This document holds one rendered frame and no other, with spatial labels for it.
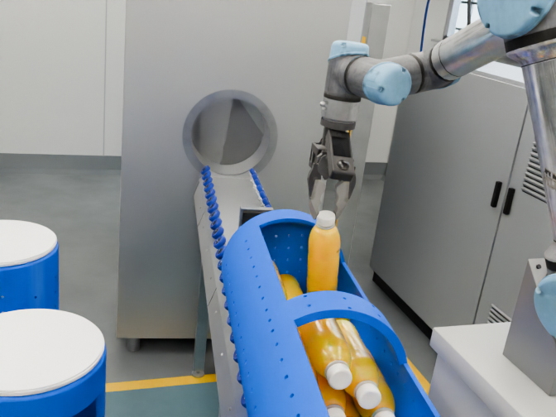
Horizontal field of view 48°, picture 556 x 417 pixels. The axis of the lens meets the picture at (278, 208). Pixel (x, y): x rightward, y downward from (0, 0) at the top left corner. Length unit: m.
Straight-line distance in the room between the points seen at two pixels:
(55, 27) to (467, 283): 3.81
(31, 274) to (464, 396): 1.03
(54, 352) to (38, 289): 0.43
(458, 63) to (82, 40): 4.56
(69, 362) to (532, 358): 0.80
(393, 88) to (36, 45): 4.56
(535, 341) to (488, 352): 0.10
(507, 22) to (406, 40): 5.44
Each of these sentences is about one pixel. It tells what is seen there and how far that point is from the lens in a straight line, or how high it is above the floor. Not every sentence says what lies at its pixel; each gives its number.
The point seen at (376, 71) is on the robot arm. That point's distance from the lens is 1.14.
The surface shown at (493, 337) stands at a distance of 1.24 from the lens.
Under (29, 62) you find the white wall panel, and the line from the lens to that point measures 5.52.
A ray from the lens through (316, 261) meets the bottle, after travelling 1.33.
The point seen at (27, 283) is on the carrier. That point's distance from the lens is 1.63.
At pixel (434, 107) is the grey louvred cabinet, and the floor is 1.21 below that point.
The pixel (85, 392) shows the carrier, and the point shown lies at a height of 0.99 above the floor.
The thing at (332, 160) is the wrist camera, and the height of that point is 1.41.
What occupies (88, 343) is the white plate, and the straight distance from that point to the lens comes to 1.26.
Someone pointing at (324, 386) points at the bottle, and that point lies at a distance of 1.09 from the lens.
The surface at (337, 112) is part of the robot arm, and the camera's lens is 1.23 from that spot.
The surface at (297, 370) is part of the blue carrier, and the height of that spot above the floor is 1.20.
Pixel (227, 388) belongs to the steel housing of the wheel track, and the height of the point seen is 0.88.
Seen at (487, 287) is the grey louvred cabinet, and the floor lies 0.52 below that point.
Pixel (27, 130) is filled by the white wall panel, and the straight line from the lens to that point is 5.63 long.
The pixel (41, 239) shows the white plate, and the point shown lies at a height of 1.04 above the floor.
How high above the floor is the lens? 1.71
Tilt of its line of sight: 20 degrees down
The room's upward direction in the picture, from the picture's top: 7 degrees clockwise
